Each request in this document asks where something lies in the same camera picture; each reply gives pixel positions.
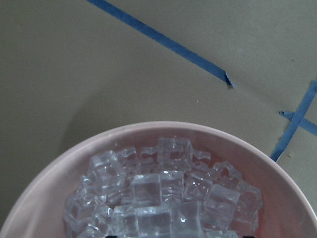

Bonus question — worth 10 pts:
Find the pile of ice cubes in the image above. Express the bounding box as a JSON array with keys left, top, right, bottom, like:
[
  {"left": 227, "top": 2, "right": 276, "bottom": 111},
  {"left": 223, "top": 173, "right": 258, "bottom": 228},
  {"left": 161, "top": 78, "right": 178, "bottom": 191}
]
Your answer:
[{"left": 63, "top": 138, "right": 263, "bottom": 238}]

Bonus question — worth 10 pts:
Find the pink bowl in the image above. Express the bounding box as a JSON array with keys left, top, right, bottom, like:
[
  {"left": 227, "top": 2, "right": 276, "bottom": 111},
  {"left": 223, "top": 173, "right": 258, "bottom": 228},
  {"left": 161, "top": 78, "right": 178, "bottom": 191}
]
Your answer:
[{"left": 0, "top": 121, "right": 317, "bottom": 238}]

